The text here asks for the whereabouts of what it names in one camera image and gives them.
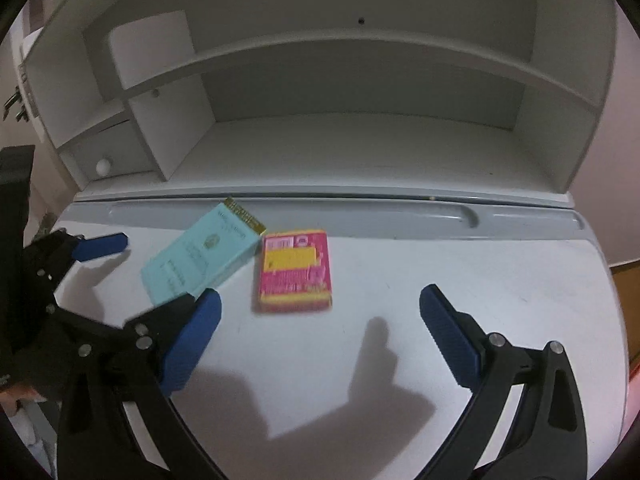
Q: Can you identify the person's left hand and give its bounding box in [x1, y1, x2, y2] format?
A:
[0, 382, 46, 405]

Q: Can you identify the teal paper box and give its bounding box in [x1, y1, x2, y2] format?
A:
[141, 197, 266, 306]

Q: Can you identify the grey drawer with knob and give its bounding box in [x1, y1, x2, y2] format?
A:
[61, 122, 154, 182]

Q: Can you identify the beige wardrobe door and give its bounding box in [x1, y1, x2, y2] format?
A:
[1, 51, 36, 125]

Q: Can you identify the pink yellow small box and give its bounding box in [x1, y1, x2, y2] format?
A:
[255, 229, 333, 314]

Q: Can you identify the white desk hutch shelf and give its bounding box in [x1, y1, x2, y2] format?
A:
[14, 0, 616, 207]

